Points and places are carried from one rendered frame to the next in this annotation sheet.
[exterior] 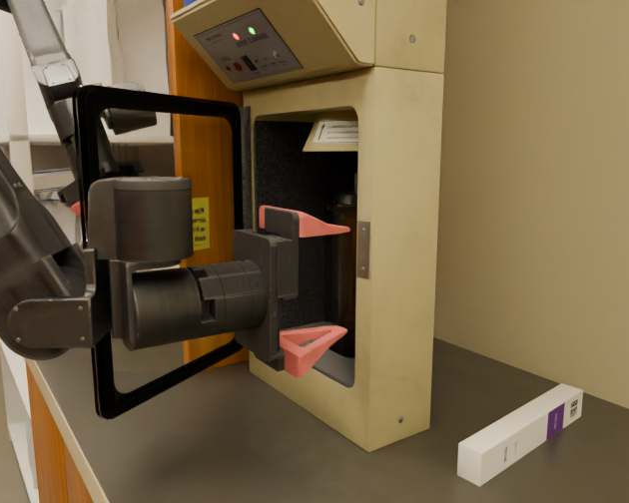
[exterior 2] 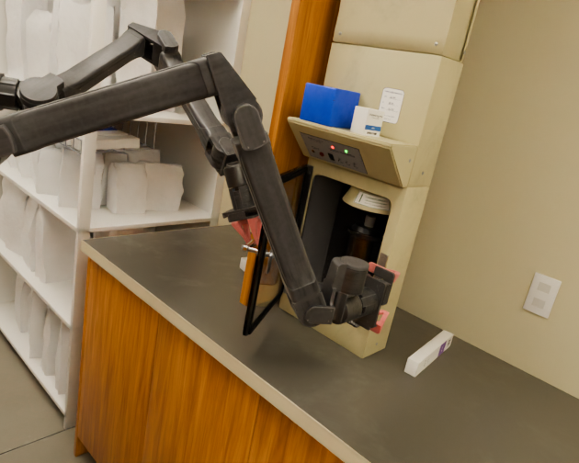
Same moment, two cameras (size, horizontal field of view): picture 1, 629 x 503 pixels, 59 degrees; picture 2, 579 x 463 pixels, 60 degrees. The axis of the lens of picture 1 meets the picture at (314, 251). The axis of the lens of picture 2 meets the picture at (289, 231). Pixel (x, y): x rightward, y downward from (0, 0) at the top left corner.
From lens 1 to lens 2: 70 cm
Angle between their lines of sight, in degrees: 16
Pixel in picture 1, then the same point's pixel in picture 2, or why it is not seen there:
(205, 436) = (280, 345)
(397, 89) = (412, 196)
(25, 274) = (313, 297)
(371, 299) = not seen: hidden behind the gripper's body
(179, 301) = (357, 308)
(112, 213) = (344, 276)
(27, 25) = not seen: hidden behind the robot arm
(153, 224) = (359, 282)
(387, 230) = (393, 258)
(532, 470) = (434, 371)
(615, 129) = (491, 208)
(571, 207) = (460, 240)
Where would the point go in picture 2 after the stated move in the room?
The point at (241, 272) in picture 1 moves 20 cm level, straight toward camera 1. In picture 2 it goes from (370, 295) to (426, 349)
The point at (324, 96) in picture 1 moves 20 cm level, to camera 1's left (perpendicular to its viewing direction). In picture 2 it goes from (371, 186) to (295, 175)
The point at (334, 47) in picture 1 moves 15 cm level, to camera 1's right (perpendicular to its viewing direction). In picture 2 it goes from (392, 178) to (450, 186)
